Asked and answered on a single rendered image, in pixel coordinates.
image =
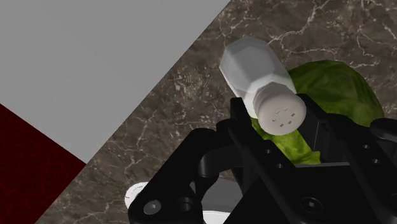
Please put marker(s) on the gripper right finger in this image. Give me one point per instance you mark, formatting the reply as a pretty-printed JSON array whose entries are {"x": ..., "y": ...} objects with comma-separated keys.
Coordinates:
[{"x": 341, "y": 139}]

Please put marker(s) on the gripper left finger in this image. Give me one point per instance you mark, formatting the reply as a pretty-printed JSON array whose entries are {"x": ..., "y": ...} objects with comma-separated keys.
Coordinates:
[{"x": 248, "y": 155}]

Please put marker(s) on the white salt shaker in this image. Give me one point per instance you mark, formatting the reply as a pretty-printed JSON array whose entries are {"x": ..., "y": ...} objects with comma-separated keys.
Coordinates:
[{"x": 251, "y": 68}]

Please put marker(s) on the green lettuce head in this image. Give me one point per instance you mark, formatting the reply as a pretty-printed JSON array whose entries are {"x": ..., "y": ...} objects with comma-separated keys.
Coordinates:
[{"x": 335, "y": 86}]

